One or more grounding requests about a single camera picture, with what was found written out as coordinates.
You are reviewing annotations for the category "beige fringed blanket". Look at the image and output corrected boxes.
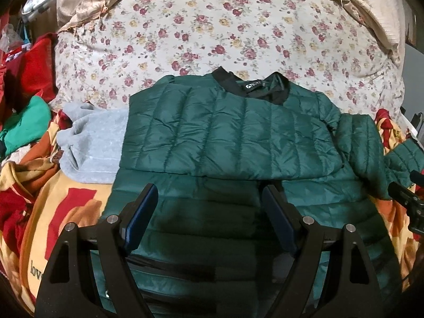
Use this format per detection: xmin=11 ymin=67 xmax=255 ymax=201
xmin=30 ymin=0 xmax=408 ymax=68

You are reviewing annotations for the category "red cloth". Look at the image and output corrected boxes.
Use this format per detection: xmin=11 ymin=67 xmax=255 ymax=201
xmin=0 ymin=33 xmax=58 ymax=113

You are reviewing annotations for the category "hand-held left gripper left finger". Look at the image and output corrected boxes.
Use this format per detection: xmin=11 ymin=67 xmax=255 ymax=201
xmin=35 ymin=183 xmax=160 ymax=318

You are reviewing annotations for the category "green puffer jacket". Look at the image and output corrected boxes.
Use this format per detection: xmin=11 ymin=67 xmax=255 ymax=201
xmin=101 ymin=67 xmax=424 ymax=318

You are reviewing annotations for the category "grey sweatshirt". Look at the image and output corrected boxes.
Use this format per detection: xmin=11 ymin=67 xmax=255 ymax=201
xmin=57 ymin=102 xmax=130 ymax=184

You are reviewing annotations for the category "grey panel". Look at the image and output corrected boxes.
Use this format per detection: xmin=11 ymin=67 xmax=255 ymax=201
xmin=405 ymin=45 xmax=424 ymax=130

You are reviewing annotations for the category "light green cloth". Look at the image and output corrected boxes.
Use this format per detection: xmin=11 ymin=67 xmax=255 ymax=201
xmin=0 ymin=96 xmax=52 ymax=160

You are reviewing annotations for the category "yellow and red printed blanket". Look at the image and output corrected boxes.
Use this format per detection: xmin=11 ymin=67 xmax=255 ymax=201
xmin=0 ymin=108 xmax=424 ymax=313

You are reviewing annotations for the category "floral bed sheet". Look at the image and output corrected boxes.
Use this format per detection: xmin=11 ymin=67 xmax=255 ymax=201
xmin=53 ymin=0 xmax=406 ymax=116

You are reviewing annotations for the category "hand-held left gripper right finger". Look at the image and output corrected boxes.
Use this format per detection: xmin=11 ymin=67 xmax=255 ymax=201
xmin=262 ymin=185 xmax=403 ymax=318

